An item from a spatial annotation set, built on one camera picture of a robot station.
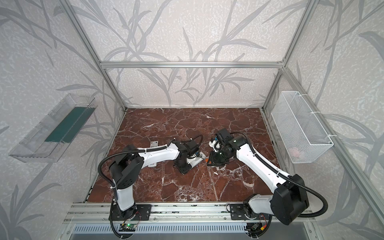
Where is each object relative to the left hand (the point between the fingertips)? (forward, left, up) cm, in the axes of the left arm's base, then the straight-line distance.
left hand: (186, 165), depth 88 cm
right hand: (-1, -13, +12) cm, 18 cm away
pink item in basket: (0, -55, +20) cm, 59 cm away
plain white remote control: (0, -4, +8) cm, 9 cm away
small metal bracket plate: (+15, +23, -1) cm, 27 cm away
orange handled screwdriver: (-2, -12, +13) cm, 18 cm away
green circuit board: (-30, +27, -3) cm, 40 cm away
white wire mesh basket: (-1, -51, +34) cm, 61 cm away
